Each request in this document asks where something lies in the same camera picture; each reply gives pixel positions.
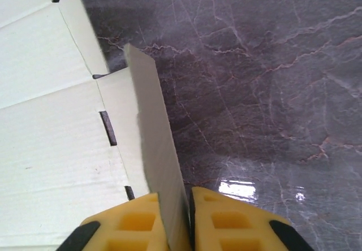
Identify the pale green paper box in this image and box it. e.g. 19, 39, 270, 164
0, 0, 189, 251

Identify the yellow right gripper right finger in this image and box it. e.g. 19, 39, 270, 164
188, 187, 312, 251

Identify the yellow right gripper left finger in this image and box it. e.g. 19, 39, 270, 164
58, 192, 172, 251

